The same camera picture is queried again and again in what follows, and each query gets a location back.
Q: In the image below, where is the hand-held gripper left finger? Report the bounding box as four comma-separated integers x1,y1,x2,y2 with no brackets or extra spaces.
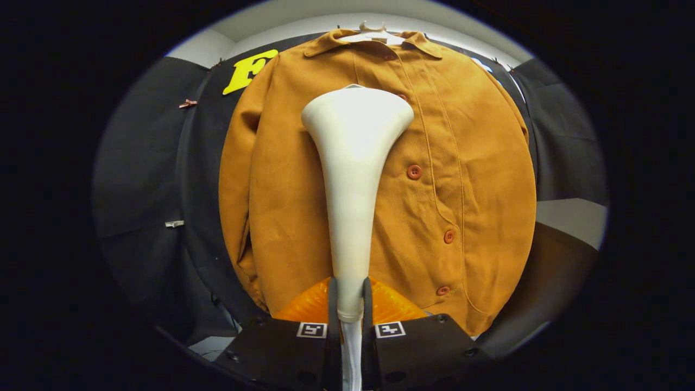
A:
214,277,342,391

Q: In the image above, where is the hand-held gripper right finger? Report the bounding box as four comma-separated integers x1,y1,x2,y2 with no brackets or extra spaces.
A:
362,277,494,390

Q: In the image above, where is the white garment steamer head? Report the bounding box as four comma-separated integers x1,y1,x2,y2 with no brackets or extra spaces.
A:
301,84,415,324

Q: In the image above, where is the orange-brown button shirt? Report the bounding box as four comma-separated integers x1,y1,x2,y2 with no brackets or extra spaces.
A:
218,28,537,337

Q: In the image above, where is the black backdrop cloth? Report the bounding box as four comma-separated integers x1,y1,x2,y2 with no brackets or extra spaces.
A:
92,33,608,348

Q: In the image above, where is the white mannequin torso stand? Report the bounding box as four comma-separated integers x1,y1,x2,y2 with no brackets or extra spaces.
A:
339,21,405,45

